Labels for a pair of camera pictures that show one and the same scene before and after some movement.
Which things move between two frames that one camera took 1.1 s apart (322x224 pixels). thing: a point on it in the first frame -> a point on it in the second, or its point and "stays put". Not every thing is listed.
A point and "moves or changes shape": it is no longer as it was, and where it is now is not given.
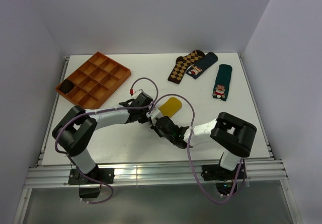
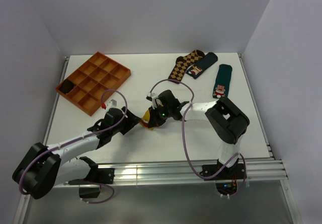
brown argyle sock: [182, 64] stays put
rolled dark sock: [66, 86] stays put
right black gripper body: [171, 139] -> [161, 114]
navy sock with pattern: [195, 69] stays put
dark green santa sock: [222, 81] stays put
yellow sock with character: [170, 106] moves or changes shape
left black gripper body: [143, 119] -> [127, 124]
